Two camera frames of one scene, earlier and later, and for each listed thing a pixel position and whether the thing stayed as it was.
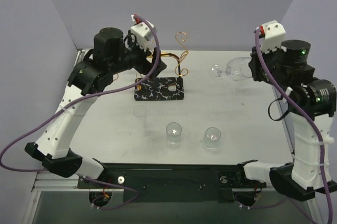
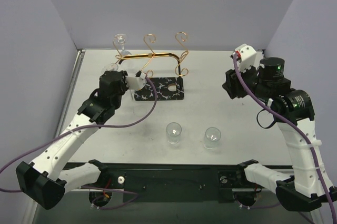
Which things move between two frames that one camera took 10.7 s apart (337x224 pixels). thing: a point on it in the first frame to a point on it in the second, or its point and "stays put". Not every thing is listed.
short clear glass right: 212,135 stays put
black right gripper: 257,66 to 234,84
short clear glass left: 174,130 stays put
